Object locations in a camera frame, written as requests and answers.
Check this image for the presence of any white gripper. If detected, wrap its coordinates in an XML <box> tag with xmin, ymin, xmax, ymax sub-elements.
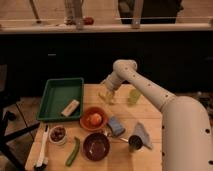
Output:
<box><xmin>99</xmin><ymin>73</ymin><xmax>124</xmax><ymax>104</ymax></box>

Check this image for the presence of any yellow banana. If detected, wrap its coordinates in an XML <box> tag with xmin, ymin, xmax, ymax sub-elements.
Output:
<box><xmin>99</xmin><ymin>93</ymin><xmax>115</xmax><ymax>105</ymax></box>

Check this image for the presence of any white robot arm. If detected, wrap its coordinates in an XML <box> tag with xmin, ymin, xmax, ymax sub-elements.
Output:
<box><xmin>105</xmin><ymin>59</ymin><xmax>213</xmax><ymax>171</ymax></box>

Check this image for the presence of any green plastic tray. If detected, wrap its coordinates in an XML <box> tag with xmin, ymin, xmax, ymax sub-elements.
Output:
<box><xmin>36</xmin><ymin>78</ymin><xmax>84</xmax><ymax>122</ymax></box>

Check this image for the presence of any green plastic cup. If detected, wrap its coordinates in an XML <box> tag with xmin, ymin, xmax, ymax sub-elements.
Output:
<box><xmin>128</xmin><ymin>89</ymin><xmax>141</xmax><ymax>105</ymax></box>

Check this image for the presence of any red apple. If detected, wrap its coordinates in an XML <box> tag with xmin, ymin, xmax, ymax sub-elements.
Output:
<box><xmin>89</xmin><ymin>113</ymin><xmax>102</xmax><ymax>126</ymax></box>

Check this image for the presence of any orange bowl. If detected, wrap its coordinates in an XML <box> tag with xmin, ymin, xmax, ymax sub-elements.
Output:
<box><xmin>80</xmin><ymin>107</ymin><xmax>108</xmax><ymax>132</ymax></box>

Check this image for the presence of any blue sponge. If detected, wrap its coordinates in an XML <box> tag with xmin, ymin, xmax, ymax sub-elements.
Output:
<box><xmin>108</xmin><ymin>116</ymin><xmax>125</xmax><ymax>137</ymax></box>

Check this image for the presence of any beige rectangular block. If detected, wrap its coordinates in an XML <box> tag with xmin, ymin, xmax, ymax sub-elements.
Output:
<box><xmin>61</xmin><ymin>100</ymin><xmax>80</xmax><ymax>117</ymax></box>

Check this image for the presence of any grey folded cloth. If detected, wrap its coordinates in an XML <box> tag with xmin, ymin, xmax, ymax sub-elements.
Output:
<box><xmin>133</xmin><ymin>122</ymin><xmax>153</xmax><ymax>150</ymax></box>

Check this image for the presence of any dark purple bowl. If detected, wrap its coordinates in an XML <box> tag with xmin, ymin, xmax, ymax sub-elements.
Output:
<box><xmin>83</xmin><ymin>133</ymin><xmax>110</xmax><ymax>161</ymax></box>

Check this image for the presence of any metal measuring cup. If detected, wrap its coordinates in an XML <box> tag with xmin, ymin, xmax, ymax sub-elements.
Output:
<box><xmin>104</xmin><ymin>130</ymin><xmax>144</xmax><ymax>153</ymax></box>

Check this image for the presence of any white cup with grapes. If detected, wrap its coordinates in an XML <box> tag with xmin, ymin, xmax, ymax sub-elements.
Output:
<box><xmin>49</xmin><ymin>125</ymin><xmax>67</xmax><ymax>145</ymax></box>

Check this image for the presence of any red object on ledge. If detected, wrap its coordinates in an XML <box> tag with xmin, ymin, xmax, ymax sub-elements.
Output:
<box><xmin>83</xmin><ymin>17</ymin><xmax>94</xmax><ymax>25</ymax></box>

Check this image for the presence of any green cucumber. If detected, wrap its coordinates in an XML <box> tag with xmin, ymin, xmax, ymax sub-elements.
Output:
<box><xmin>65</xmin><ymin>137</ymin><xmax>80</xmax><ymax>167</ymax></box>

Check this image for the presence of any white dish brush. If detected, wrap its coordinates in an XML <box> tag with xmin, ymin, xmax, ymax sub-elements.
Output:
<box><xmin>35</xmin><ymin>125</ymin><xmax>49</xmax><ymax>168</ymax></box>

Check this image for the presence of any black chair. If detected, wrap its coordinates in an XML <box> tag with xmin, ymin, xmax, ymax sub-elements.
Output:
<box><xmin>0</xmin><ymin>64</ymin><xmax>40</xmax><ymax>171</ymax></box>

